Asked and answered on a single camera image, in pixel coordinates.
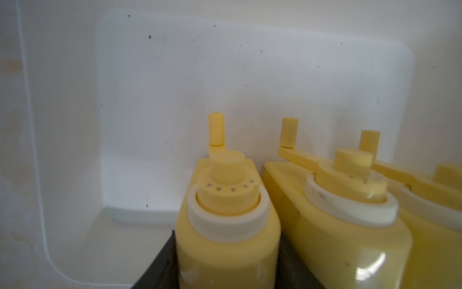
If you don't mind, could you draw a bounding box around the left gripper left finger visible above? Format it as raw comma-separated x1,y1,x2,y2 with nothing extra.
131,231,179,289

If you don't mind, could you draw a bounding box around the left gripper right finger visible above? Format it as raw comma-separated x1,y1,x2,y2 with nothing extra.
274,233,324,289

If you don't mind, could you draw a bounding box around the left white storage tray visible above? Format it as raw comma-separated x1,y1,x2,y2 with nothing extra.
17,1,462,287

